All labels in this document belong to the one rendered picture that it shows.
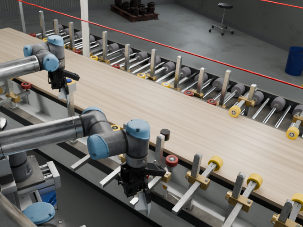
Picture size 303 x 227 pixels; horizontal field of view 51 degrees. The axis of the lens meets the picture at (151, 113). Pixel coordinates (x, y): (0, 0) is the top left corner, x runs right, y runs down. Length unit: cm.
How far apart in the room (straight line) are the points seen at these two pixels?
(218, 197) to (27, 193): 116
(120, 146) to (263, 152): 149
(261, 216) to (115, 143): 135
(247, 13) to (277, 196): 624
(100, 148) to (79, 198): 211
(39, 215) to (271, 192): 130
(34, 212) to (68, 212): 166
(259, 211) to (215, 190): 29
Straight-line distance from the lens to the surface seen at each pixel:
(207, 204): 221
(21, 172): 172
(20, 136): 102
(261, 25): 762
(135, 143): 97
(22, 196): 180
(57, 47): 166
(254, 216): 214
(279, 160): 228
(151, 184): 192
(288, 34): 722
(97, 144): 94
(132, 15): 783
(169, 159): 204
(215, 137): 231
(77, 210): 294
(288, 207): 171
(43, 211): 128
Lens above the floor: 222
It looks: 32 degrees down
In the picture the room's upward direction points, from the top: 5 degrees clockwise
